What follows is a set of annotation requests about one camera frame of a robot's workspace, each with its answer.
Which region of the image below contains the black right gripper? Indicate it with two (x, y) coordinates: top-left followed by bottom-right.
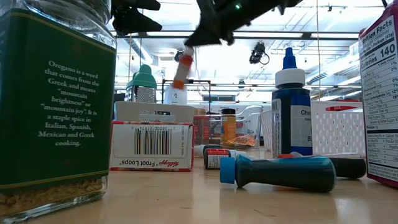
(185, 0), (304, 47)

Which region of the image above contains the red paprika tin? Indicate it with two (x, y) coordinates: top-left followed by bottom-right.
(192, 114), (212, 146)

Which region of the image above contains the orange spice jar black lid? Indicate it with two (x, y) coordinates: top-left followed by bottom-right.
(221, 108), (237, 147)

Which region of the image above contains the orange seasoning packet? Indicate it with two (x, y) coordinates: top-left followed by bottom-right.
(231, 134), (256, 147)

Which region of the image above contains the purple dropper bottle white cap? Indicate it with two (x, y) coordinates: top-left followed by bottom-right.
(193, 144), (222, 157)

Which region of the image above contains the green-label oregano glass jar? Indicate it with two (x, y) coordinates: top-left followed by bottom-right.
(0, 0), (118, 223)

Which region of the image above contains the red dropper bottle white cap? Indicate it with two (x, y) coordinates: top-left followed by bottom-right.
(203, 148), (249, 170)

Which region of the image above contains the blue food colouring bottle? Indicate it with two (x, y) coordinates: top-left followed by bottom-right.
(271, 47), (313, 158)

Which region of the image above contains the red Froot Loops box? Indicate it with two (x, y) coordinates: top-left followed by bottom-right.
(325, 105), (358, 112)
(109, 120), (195, 172)

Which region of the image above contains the blue gel tube blue cap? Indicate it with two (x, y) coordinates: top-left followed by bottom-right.
(220, 154), (337, 193)

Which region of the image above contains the white perforated plastic basket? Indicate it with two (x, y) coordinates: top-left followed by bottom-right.
(260, 100), (367, 158)

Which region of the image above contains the pink cereal box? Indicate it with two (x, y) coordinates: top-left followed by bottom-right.
(358, 1), (398, 189)

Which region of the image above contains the dark gel tube red cap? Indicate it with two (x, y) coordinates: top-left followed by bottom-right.
(277, 152), (368, 180)

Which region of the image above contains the white pillar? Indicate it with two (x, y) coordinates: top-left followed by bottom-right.
(164, 84), (188, 106)

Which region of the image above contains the grey plastic bin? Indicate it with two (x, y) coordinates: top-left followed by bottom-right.
(114, 101), (196, 124)

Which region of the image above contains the clear plastic bin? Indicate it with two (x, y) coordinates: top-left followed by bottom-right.
(192, 105), (264, 150)

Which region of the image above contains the black rectangular stand frame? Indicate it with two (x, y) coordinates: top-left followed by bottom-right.
(160, 78), (212, 113)

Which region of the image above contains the teal-handled metal box grater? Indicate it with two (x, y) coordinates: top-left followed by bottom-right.
(124, 64), (158, 104)

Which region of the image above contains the black overhead frame beam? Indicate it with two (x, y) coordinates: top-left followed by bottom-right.
(114, 30), (361, 40)

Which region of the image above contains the silver ventilation duct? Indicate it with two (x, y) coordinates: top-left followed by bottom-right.
(306, 40), (361, 94)

